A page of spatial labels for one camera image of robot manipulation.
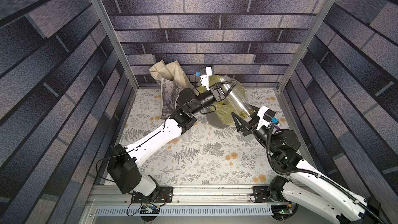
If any yellow plastic trash bag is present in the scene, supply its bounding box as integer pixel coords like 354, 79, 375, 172
209, 75, 246, 125

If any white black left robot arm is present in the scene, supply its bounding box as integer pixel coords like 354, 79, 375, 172
107, 80, 237, 197

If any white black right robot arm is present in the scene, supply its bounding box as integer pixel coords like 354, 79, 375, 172
232, 106, 383, 224

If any grey trash bin base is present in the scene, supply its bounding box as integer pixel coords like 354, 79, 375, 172
205, 112, 229, 129

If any beige printed tote bag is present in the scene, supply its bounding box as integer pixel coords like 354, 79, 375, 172
149, 60, 193, 119

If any green circuit board right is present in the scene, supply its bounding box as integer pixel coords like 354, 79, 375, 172
272, 205, 293, 216

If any green circuit board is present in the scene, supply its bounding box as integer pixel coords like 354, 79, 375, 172
272, 205, 293, 216
140, 205, 160, 215

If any green circuit board left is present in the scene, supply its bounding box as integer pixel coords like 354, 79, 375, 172
140, 205, 160, 215

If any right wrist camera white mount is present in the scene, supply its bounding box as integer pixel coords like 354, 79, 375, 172
257, 106, 279, 130

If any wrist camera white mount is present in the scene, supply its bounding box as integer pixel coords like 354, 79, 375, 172
257, 106, 279, 130
195, 66, 212, 90

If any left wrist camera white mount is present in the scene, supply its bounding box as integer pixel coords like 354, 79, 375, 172
195, 66, 212, 90

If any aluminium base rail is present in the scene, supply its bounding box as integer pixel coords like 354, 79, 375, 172
90, 184, 312, 217

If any aluminium frame post right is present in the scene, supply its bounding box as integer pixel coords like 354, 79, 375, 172
277, 0, 336, 93

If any aluminium frame post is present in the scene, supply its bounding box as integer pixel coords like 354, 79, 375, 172
90, 0, 139, 92
277, 0, 336, 93

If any aluminium frame post left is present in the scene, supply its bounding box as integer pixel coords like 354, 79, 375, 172
90, 0, 139, 92

